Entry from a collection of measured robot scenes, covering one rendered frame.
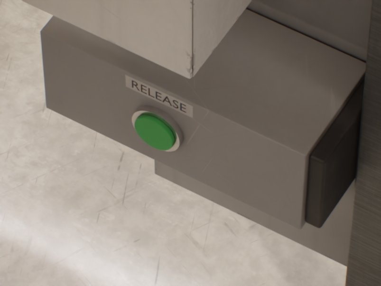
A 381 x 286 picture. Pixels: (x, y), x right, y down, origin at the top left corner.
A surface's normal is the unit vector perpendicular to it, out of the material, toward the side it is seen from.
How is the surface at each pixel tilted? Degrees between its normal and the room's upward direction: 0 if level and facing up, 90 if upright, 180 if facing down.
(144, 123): 90
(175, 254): 0
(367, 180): 90
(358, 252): 90
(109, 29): 90
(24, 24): 0
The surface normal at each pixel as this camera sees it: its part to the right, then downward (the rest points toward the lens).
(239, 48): 0.00, -0.61
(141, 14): -0.51, 0.68
